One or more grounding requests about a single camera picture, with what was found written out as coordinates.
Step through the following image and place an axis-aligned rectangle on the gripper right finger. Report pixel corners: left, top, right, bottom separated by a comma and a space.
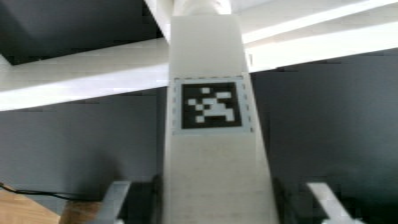
307, 182, 364, 224

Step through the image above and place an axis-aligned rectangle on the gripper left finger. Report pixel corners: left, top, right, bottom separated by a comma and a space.
94, 181, 131, 224

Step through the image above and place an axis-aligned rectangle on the white leg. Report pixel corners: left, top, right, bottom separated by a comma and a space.
160, 0, 282, 224

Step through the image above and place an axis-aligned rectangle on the white square desk top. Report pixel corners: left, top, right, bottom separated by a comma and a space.
144, 0, 398, 43

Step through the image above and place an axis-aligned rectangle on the white L-shaped fence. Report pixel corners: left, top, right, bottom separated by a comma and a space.
0, 21, 398, 111

